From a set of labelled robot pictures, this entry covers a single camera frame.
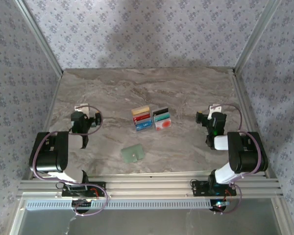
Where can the green card holder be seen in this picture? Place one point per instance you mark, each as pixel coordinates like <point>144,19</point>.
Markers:
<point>131,153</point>

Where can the gold card stack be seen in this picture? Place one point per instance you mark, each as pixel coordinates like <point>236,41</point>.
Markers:
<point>140,110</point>

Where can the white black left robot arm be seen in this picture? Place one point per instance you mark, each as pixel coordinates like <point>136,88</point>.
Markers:
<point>51,151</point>

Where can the white red card stack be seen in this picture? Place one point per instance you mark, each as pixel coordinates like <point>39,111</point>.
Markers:
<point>163,124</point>

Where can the teal card stack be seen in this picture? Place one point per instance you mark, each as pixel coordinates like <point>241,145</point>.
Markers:
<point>161,118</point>

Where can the black card stack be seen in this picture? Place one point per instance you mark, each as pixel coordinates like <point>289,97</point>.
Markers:
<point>160,111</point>

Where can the blue card stack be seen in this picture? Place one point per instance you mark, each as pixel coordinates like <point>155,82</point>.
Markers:
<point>143,126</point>

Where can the left controller board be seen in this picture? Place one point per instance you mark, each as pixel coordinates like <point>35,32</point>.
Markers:
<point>80,202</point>

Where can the controller board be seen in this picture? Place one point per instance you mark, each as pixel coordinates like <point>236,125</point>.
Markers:
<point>80,202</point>
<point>219,203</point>

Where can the right controller board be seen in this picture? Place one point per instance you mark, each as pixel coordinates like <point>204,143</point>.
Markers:
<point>219,203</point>

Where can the grey metal panel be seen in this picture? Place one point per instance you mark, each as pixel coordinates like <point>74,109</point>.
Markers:
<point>149,222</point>

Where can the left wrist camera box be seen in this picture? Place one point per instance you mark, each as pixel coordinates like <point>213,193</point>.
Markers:
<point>97,120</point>

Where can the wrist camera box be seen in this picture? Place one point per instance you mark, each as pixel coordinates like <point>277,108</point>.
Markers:
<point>200,117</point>
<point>97,120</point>

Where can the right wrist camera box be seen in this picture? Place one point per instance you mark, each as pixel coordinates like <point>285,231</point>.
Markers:
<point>200,117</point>

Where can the aluminium side rail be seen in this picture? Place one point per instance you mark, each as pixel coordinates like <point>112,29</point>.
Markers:
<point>240,90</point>
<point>47,122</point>

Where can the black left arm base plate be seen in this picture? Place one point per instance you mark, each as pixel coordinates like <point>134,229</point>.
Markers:
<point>100,187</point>

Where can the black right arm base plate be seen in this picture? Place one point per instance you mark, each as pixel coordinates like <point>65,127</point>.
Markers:
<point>198,189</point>

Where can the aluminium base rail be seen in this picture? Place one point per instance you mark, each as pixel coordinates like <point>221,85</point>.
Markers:
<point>149,186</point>

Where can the aluminium frame post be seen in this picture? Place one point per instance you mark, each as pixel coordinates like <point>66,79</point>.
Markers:
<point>39,36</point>
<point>257,36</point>

